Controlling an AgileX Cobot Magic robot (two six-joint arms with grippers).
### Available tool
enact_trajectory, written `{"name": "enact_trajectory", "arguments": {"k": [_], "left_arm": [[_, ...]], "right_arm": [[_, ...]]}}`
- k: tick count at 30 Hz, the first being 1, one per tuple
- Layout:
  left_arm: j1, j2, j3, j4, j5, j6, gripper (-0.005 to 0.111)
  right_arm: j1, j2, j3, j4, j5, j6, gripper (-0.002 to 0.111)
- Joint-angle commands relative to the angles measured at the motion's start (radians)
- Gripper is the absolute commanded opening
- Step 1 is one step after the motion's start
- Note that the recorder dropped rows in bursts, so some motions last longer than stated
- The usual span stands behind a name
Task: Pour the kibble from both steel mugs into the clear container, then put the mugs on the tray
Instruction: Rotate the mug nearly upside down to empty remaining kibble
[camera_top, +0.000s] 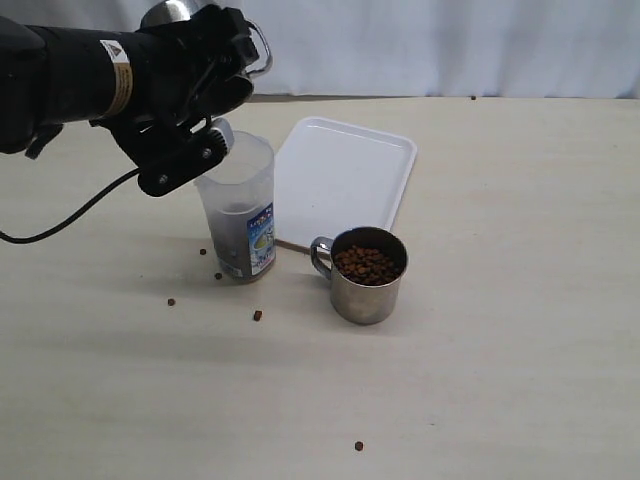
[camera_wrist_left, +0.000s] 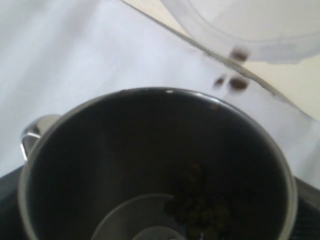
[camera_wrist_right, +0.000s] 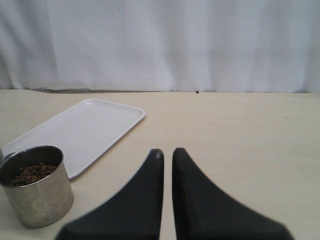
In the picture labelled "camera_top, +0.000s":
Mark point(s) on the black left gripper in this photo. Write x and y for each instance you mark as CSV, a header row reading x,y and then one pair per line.
x,y
164,127

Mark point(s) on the clear plastic container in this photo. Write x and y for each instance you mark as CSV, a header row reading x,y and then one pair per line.
x,y
238,201

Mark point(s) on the white plastic tray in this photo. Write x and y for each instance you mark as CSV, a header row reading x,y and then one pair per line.
x,y
332,176

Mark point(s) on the white backdrop curtain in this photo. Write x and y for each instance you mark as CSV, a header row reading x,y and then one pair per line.
x,y
583,49

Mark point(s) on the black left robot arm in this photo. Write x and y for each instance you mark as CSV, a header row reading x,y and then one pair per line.
x,y
52,76

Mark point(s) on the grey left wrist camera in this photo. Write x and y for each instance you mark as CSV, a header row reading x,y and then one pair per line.
x,y
221,136

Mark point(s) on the right steel mug with kibble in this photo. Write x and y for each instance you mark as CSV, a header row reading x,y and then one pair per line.
x,y
364,267

